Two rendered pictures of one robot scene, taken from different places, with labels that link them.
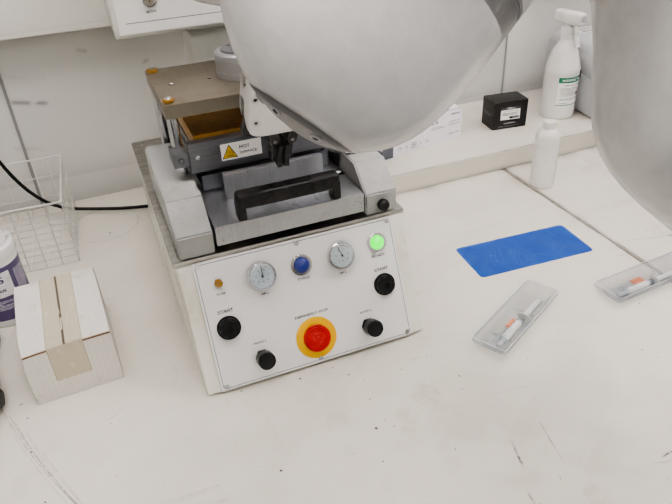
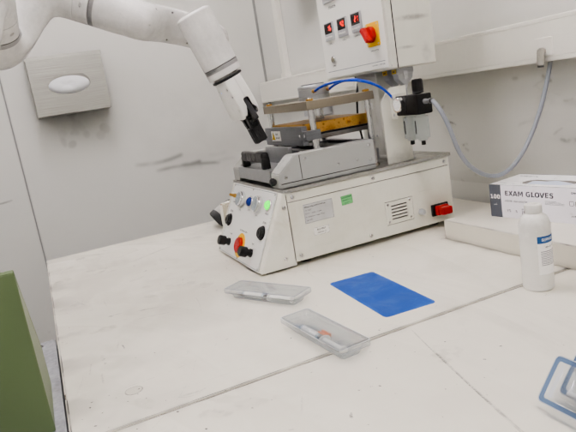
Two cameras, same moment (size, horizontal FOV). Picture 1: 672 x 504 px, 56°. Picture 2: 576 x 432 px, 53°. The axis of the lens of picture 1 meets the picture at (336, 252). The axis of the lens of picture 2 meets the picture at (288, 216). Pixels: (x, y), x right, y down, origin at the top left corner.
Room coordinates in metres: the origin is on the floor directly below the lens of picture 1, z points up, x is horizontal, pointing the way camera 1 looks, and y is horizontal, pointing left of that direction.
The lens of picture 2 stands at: (0.81, -1.37, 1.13)
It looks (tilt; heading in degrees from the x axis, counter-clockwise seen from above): 12 degrees down; 88
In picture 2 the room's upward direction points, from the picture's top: 9 degrees counter-clockwise
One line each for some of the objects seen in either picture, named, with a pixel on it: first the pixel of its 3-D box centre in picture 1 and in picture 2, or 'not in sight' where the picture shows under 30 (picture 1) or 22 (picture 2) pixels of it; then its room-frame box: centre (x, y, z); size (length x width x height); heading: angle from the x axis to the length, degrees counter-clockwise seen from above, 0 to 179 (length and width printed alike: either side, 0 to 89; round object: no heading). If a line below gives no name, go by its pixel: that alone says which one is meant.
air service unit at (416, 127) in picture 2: not in sight; (411, 112); (1.16, -0.04, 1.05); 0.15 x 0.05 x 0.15; 110
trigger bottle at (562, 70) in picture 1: (564, 64); not in sight; (1.51, -0.57, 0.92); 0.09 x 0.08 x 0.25; 28
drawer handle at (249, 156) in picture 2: (288, 194); (255, 159); (0.79, 0.06, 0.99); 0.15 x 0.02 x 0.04; 110
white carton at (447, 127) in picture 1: (407, 125); (552, 197); (1.40, -0.18, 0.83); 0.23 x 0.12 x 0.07; 120
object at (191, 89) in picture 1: (252, 81); (330, 107); (1.00, 0.12, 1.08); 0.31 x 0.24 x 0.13; 110
